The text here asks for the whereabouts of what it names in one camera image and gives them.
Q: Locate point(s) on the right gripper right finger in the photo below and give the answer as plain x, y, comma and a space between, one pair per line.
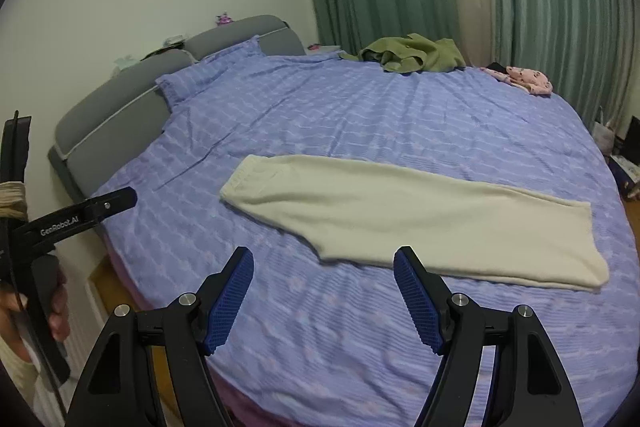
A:
528, 385

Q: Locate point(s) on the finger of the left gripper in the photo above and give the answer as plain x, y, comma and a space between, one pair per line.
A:
40, 236

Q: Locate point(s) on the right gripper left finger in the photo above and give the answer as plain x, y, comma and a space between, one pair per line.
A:
117, 386

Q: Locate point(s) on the cream white pants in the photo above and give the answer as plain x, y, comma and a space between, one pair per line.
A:
363, 212

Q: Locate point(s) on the person's left hand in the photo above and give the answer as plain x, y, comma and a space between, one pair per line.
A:
14, 331

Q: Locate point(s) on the grey padded headboard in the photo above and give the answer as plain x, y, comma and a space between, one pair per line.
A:
118, 121

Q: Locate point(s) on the purple pillow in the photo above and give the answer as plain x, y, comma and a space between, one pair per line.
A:
179, 87

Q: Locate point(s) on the white shopping bag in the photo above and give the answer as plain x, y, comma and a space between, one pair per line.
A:
604, 137

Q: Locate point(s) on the small purple toy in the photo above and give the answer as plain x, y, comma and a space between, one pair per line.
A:
224, 19

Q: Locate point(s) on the pink patterned garment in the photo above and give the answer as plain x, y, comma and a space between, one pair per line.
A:
530, 80

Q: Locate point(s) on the olive green garment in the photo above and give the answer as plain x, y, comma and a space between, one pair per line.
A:
410, 53

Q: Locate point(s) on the green curtain right panel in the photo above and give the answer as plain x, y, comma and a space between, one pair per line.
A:
589, 49

